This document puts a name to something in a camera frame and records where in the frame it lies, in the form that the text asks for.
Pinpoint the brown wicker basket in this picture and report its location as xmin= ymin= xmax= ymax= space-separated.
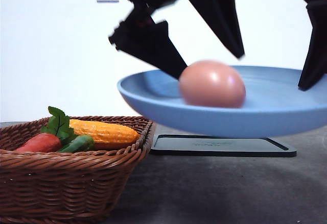
xmin=0 ymin=116 xmax=154 ymax=224

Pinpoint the green toy pepper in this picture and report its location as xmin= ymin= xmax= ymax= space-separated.
xmin=60 ymin=135 xmax=94 ymax=153

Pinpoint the dark green rectangular tray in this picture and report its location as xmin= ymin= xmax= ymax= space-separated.
xmin=150 ymin=134 xmax=297 ymax=157

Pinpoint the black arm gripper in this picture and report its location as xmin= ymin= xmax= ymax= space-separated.
xmin=298 ymin=0 xmax=327 ymax=91

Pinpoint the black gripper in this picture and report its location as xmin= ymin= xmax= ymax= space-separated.
xmin=108 ymin=0 xmax=245 ymax=79

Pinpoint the light blue plate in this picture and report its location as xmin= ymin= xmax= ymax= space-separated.
xmin=117 ymin=66 xmax=327 ymax=138

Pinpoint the red toy carrot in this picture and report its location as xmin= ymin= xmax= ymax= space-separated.
xmin=16 ymin=133 xmax=62 ymax=153

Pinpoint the yellow toy corn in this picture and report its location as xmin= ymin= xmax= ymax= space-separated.
xmin=69 ymin=119 xmax=140 ymax=144

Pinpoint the brown egg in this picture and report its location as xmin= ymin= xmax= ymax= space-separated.
xmin=179 ymin=60 xmax=246 ymax=108

